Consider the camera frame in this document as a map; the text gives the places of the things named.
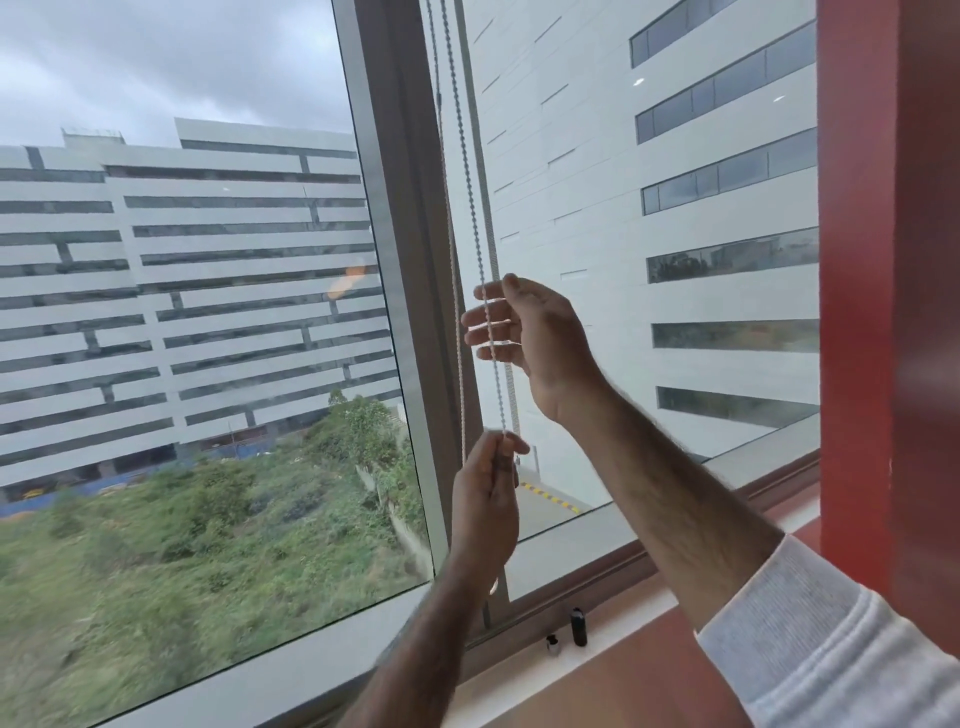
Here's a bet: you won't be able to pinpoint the person's right hand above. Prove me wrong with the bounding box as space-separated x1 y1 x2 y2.
460 273 609 429

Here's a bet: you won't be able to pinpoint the person's left hand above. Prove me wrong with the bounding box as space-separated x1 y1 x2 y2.
449 430 531 584

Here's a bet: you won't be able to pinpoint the blind bead chain loop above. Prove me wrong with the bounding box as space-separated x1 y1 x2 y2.
425 0 520 601

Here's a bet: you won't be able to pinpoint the person's right forearm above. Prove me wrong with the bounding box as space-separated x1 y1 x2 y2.
540 373 789 639

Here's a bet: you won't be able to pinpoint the person's left forearm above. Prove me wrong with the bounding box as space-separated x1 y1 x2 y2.
336 551 516 728

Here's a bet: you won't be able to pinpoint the white building with long windows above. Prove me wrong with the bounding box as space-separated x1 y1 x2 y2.
420 0 821 462

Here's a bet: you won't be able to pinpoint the white building with dark bands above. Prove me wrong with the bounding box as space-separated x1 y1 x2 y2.
0 116 408 507

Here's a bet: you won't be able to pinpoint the green bushes outside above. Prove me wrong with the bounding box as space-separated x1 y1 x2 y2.
0 388 438 728

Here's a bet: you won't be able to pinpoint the white sweater sleeve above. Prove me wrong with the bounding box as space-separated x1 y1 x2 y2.
695 531 960 728

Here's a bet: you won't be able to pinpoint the grey aluminium window frame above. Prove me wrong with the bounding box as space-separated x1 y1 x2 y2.
96 0 823 728

